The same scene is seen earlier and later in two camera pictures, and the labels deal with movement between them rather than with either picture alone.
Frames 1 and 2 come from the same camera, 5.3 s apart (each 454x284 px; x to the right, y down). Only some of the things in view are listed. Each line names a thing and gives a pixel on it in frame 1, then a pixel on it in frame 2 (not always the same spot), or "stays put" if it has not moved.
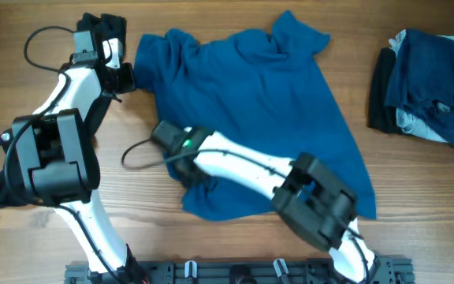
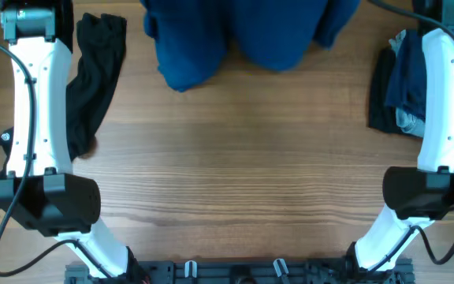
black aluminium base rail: [239, 272] stays put
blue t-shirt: [265, 88] → [195, 39]
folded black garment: [381, 116] stays put
